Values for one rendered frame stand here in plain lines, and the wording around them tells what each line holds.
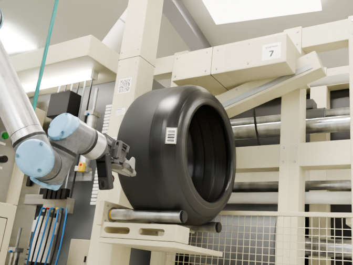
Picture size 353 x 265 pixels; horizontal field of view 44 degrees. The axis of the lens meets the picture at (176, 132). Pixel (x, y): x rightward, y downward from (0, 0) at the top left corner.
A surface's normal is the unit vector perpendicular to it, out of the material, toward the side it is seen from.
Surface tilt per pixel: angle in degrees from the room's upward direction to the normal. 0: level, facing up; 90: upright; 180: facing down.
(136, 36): 90
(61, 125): 78
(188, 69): 90
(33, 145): 99
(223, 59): 90
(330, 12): 180
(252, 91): 90
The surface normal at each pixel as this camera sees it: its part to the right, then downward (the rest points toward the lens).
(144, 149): -0.54, -0.10
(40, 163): 0.06, -0.15
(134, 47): -0.53, -0.31
